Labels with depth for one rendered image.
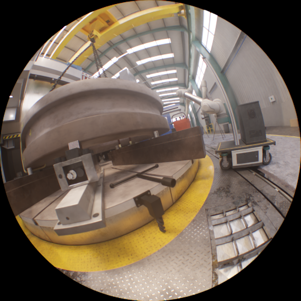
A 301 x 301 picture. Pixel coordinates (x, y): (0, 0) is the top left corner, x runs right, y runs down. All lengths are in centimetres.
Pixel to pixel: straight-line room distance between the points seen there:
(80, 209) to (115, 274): 45
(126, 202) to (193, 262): 57
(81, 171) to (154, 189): 59
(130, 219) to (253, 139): 159
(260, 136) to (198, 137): 91
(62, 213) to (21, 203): 110
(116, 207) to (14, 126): 361
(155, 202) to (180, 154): 83
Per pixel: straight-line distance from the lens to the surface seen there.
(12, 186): 159
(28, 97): 426
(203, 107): 124
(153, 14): 1170
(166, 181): 70
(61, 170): 86
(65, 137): 124
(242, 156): 143
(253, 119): 149
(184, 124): 120
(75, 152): 86
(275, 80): 729
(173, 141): 126
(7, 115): 294
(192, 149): 119
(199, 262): 66
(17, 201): 160
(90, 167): 78
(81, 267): 89
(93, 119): 120
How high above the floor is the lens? 63
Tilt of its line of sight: 4 degrees down
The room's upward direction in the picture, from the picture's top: 15 degrees counter-clockwise
